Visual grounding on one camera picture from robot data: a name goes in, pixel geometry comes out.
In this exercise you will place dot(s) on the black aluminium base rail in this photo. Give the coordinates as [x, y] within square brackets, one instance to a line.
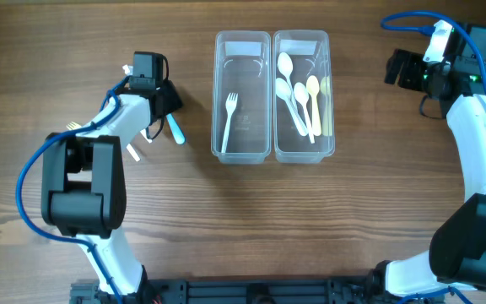
[335, 290]

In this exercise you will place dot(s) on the yellow plastic fork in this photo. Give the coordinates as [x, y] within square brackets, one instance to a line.
[73, 126]

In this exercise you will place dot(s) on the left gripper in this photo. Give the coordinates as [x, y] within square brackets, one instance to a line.
[175, 98]

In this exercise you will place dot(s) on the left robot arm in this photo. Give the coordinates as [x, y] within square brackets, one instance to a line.
[83, 191]

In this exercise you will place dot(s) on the right clear plastic container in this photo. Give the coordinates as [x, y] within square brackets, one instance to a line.
[309, 51]

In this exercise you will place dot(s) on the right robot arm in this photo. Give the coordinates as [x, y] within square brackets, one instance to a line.
[455, 261]

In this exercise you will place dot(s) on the white plastic spoon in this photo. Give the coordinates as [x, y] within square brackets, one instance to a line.
[285, 67]
[284, 92]
[302, 97]

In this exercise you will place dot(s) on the left clear plastic container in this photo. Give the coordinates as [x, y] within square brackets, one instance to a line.
[242, 65]

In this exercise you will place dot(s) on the white plastic fork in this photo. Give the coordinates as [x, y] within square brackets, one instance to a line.
[146, 137]
[133, 153]
[230, 106]

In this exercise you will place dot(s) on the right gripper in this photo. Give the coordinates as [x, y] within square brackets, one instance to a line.
[413, 62]

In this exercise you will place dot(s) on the yellow plastic spoon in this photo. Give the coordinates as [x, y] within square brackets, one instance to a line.
[313, 89]

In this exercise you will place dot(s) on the clear plastic container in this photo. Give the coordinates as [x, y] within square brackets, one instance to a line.
[309, 51]
[242, 65]

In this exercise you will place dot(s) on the white fork, bluish handle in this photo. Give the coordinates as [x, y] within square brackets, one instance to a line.
[178, 135]

